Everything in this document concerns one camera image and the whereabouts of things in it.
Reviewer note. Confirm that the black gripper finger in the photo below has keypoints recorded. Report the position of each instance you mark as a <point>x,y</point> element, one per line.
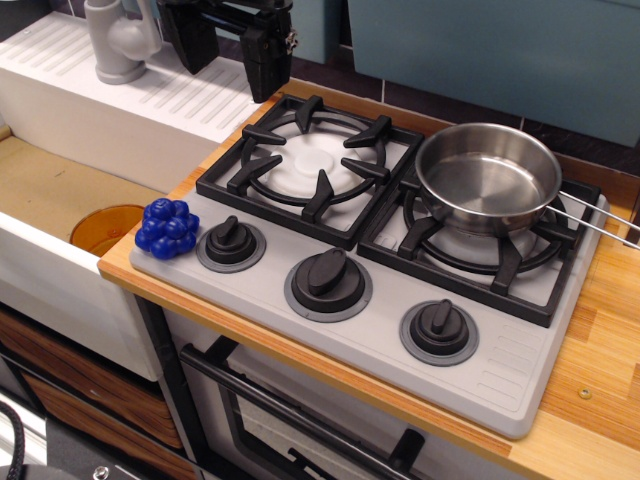
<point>192,35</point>
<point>267,53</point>

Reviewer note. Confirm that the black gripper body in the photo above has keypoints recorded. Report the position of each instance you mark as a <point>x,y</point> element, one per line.
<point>234,12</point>

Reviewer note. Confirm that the blue toy blueberry cluster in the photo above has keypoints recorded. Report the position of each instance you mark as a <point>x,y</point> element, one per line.
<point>168,229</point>

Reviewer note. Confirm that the stainless steel pan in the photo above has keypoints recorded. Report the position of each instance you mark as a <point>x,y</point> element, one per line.
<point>491,180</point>

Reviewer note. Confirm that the black left stove knob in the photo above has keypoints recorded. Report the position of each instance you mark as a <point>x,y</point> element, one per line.
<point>231,246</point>

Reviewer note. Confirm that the black stove knob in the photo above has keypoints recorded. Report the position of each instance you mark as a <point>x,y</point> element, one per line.
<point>329,287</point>
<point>439,333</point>
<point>231,246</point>

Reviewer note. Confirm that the black middle stove knob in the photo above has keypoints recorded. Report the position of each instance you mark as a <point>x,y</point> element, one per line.
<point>329,287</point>

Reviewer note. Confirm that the black right stove knob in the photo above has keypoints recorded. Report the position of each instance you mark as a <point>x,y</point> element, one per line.
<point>439,333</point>

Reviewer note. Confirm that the grey toy stove top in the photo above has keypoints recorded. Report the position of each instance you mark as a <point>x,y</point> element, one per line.
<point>499,387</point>

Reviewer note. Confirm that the grey toy faucet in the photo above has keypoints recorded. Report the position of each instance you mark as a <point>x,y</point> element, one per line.
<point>121,45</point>

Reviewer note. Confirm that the white toy sink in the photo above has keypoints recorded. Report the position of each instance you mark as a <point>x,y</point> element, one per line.
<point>73,145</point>

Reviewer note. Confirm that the orange plastic drain cup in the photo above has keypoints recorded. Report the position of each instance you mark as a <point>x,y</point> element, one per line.
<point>99,231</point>

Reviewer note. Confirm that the black right burner grate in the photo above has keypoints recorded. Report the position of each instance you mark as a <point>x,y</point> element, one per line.
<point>528,288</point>

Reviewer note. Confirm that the wooden upper drawer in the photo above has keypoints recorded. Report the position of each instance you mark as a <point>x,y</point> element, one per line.
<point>126,394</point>

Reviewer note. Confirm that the wooden drawer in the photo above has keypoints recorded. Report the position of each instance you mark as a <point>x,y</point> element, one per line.
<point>136,450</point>
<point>126,394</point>

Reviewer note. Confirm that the toy oven door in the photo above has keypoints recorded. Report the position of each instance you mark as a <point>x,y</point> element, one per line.
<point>286,425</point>

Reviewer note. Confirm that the wooden lower drawer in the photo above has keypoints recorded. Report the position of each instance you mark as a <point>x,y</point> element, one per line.
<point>136,450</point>

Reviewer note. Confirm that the black oven door handle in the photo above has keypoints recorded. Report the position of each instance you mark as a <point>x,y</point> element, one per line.
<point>396,466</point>

